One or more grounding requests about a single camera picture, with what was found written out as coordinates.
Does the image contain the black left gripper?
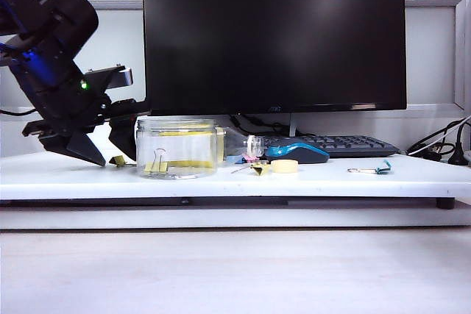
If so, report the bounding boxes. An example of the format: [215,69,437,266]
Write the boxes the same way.
[21,74,152,168]

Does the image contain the yellow binder clip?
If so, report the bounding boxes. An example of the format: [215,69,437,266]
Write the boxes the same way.
[230,162,272,177]
[109,156,138,168]
[144,147,169,177]

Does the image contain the clear plastic jar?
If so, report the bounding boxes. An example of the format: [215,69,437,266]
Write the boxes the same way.
[135,118,219,181]

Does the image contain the white raised desk board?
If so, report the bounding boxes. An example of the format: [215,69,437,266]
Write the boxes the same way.
[0,150,471,201]

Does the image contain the clear bottle with yellow label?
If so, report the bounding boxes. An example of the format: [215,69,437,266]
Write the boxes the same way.
[215,126,266,163]

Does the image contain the blue and black mouse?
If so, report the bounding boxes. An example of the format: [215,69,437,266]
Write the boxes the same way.
[265,143,331,165]

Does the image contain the black computer monitor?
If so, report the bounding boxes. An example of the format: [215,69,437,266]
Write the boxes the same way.
[142,0,408,118]

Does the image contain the black computer keyboard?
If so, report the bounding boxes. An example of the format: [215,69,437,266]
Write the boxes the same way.
[259,135,401,159]

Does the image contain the teal binder clip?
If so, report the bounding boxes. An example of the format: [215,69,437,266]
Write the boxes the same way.
[347,160,393,175]

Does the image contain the black power plug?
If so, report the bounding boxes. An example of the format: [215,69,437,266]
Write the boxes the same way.
[447,122,471,167]

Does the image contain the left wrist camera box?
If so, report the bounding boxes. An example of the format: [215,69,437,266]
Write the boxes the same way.
[83,65,134,90]

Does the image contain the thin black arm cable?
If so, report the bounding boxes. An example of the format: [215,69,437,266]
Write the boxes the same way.
[0,107,36,117]

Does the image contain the black monitor cables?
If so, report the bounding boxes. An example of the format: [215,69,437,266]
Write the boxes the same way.
[230,114,291,137]

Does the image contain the white cable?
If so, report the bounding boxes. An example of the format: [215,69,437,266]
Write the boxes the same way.
[408,122,471,156]

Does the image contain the black power cables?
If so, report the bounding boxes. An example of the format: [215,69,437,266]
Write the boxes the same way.
[406,117,471,163]

